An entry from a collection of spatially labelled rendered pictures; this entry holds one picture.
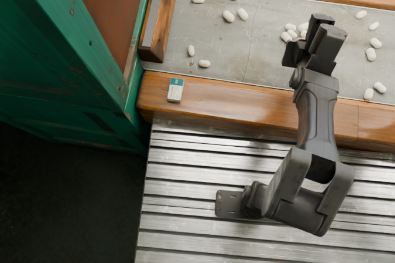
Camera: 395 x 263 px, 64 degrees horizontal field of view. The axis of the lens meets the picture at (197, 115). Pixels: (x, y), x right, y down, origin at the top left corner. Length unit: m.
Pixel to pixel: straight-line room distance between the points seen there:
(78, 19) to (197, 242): 0.64
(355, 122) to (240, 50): 0.37
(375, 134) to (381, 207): 0.21
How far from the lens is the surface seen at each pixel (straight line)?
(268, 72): 0.92
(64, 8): 0.45
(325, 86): 0.63
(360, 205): 1.00
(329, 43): 0.67
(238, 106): 0.84
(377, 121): 0.95
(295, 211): 0.50
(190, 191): 0.89
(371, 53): 1.02
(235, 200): 0.89
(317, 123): 0.54
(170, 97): 0.82
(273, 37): 0.97
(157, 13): 0.84
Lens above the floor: 1.56
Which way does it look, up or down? 74 degrees down
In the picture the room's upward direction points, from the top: 2 degrees clockwise
